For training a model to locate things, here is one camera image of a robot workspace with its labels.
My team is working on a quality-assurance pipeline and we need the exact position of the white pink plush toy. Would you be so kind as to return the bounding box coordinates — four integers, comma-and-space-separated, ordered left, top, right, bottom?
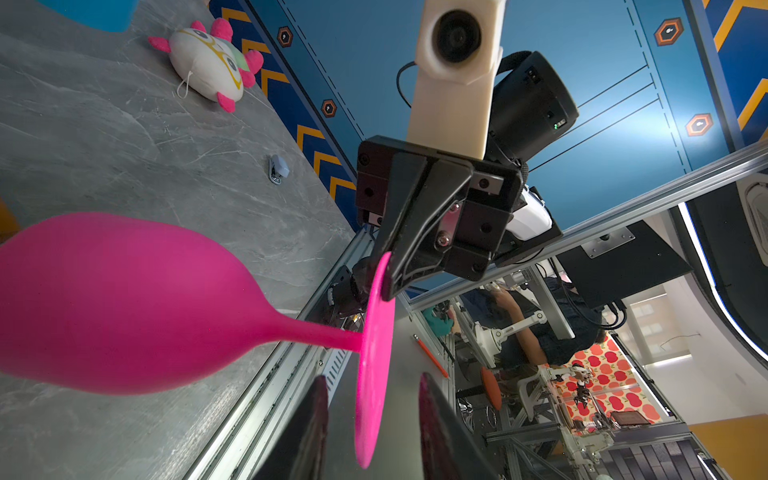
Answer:
148, 18, 264, 113

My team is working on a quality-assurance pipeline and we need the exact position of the small blue grey clip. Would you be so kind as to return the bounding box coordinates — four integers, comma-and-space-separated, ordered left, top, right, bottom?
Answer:
268, 155, 291, 185

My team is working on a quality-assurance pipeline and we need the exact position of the aluminium front rail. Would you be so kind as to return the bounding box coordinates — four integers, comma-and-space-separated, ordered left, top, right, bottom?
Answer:
179, 227, 385, 480

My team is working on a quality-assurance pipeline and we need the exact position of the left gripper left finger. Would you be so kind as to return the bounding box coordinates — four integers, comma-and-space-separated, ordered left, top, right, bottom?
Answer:
253, 375, 329, 480

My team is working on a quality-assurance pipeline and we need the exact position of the blue wine glass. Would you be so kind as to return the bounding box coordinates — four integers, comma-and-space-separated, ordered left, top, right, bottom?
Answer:
39, 0, 139, 33

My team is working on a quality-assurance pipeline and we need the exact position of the seated person background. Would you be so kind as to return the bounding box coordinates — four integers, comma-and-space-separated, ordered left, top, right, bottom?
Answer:
461, 281, 607, 373

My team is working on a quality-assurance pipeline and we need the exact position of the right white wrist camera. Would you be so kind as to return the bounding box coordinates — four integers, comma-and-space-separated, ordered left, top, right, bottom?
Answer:
406, 1, 505, 160

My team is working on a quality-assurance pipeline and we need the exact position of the pink wine glass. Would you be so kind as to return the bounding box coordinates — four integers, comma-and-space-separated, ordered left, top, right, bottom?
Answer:
1, 213, 395, 467

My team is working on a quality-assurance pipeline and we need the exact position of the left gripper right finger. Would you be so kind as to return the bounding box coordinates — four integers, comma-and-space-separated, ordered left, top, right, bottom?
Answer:
418, 373, 499, 480

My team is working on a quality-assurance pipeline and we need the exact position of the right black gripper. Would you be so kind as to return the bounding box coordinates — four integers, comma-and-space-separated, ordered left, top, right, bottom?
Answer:
356, 136, 522, 300

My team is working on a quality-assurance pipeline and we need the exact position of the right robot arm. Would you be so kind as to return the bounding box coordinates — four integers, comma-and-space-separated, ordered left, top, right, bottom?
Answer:
346, 51, 578, 305

